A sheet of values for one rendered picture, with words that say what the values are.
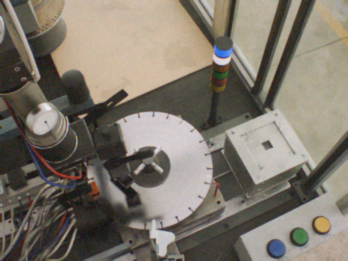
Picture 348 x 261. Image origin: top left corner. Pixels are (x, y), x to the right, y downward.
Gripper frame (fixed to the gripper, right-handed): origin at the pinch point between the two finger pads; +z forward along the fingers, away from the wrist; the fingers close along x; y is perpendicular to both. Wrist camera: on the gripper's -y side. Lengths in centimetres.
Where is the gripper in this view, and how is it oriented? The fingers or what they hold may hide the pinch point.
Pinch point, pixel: (153, 240)
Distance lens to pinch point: 100.8
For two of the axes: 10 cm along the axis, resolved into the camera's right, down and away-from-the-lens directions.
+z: -0.9, -5.1, 8.6
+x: -0.4, -8.6, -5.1
